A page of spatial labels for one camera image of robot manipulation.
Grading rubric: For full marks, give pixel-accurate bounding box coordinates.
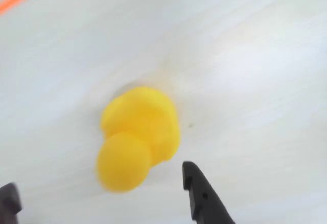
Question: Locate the yellow rubber duck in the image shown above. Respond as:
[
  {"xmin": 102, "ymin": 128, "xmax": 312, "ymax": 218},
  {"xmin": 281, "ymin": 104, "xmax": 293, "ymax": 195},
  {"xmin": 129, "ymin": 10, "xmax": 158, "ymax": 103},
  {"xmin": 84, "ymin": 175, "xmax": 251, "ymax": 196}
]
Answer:
[{"xmin": 96, "ymin": 86, "xmax": 181, "ymax": 193}]

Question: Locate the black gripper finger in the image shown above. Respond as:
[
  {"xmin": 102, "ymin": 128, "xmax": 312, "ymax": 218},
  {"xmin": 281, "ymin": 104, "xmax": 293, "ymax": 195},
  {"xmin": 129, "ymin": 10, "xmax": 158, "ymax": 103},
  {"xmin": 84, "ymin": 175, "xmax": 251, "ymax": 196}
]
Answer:
[
  {"xmin": 0, "ymin": 182, "xmax": 23, "ymax": 224},
  {"xmin": 182, "ymin": 161, "xmax": 236, "ymax": 224}
]

